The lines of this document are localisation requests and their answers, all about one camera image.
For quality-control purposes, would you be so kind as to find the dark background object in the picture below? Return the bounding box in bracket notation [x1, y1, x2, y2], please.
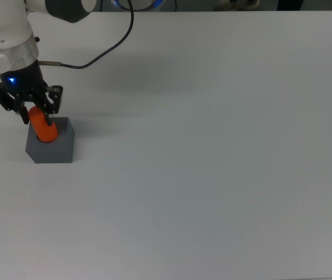
[277, 0, 304, 12]

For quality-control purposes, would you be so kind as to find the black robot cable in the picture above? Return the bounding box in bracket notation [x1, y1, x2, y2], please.
[38, 0, 135, 70]

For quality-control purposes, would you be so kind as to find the grey block with round hole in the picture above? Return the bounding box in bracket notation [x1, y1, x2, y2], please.
[25, 117, 76, 165]

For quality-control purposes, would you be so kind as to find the orange cylinder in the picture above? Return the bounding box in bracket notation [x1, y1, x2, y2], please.
[27, 106, 59, 144]

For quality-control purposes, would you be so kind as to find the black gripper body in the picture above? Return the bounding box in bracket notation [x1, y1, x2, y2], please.
[0, 59, 49, 104]

